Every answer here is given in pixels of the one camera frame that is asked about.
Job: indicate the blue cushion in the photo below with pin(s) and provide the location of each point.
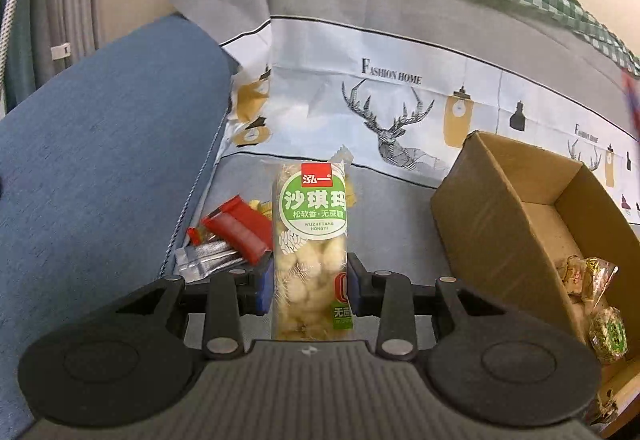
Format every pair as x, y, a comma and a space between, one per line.
100, 145

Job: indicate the clear yellow label snack packet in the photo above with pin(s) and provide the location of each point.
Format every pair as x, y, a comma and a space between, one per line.
599, 277

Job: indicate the red white label snack packet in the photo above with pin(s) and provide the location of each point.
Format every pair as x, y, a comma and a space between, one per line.
574, 277

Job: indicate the red and blue blurred object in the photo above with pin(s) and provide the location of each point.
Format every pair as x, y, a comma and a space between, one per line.
632, 95

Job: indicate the white curtain clip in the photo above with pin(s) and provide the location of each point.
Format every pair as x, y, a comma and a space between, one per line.
60, 51

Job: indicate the long green label snack packet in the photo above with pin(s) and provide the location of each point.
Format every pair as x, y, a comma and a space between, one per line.
310, 220

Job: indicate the small orange snack packet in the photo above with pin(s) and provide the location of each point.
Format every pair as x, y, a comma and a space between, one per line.
197, 235

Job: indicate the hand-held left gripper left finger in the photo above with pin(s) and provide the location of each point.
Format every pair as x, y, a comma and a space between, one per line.
263, 290

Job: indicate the round green label snack packet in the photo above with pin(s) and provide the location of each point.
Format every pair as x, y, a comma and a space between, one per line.
607, 332

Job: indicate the silver snack packet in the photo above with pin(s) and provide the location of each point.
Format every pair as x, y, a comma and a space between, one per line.
205, 260

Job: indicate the crinkled clear snack packet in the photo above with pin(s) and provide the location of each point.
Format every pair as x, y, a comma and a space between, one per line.
605, 407

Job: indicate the brown cardboard box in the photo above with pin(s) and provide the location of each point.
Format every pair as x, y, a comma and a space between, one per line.
490, 220

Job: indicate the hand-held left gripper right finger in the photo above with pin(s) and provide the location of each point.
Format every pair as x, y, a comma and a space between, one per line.
354, 290

